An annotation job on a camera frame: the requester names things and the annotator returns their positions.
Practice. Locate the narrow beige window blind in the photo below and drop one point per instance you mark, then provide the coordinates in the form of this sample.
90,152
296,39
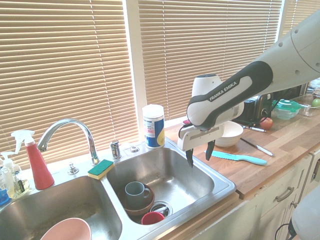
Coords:
300,12

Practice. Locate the white ceramic bowl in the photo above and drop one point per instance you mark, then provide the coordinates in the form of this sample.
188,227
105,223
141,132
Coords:
231,136

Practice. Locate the chrome side sprayer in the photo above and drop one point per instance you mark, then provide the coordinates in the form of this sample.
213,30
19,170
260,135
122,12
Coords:
115,150

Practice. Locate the clear soap pump bottle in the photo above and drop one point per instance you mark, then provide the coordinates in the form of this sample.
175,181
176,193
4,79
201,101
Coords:
11,180

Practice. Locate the clear glass dish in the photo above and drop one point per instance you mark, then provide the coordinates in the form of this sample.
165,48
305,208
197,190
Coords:
308,110

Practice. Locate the red apple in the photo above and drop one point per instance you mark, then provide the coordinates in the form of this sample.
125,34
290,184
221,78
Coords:
266,123

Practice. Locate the silver utensil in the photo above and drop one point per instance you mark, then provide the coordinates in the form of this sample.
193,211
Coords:
256,129

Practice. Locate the grey mug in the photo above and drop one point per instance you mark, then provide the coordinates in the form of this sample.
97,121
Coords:
135,193

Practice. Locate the red spray bottle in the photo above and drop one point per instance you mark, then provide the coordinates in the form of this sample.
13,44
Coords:
37,167

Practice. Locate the black toaster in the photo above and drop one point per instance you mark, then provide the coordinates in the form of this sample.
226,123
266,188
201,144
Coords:
257,107

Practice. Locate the green and yellow sponge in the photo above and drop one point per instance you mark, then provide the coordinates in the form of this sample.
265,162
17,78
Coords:
101,168

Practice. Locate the cream kitchen cabinet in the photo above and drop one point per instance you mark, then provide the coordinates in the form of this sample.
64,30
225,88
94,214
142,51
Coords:
275,207

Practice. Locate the green lidded plastic container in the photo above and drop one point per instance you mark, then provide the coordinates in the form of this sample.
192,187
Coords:
286,108

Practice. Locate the teal serrated knife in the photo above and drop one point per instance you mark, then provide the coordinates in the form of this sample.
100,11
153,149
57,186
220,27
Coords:
240,157

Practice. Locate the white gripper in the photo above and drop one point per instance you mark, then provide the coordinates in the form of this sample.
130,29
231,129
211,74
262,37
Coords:
200,137

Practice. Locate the stainless steel double sink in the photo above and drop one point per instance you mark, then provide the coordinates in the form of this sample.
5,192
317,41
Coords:
175,175

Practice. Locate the blue soap bottle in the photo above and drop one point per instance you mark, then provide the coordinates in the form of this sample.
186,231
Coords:
3,196

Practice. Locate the chrome sink knob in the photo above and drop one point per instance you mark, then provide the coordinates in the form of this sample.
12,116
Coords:
73,168

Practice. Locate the pink bowl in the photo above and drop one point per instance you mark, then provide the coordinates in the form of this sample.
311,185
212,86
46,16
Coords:
70,230

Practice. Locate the blue yellow cleanser canister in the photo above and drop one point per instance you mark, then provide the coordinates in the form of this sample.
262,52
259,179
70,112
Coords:
153,127

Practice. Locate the chrome curved faucet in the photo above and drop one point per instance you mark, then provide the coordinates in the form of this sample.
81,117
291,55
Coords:
75,125

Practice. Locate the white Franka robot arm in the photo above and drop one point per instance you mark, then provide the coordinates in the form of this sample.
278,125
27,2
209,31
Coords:
225,92

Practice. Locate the green apple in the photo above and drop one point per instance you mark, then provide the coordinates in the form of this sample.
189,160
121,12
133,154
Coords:
316,102

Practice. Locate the red cup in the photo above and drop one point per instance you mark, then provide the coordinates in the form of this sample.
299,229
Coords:
152,218

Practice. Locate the metal sink drain strainer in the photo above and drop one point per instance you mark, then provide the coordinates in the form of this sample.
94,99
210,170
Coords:
162,208

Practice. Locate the chrome sink hole cap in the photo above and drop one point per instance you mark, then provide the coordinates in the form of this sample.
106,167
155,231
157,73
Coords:
134,149

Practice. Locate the brown wooden bowl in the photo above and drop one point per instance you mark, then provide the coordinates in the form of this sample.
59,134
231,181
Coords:
140,211

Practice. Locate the wide beige window blind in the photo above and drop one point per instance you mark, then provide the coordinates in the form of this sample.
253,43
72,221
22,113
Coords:
62,75

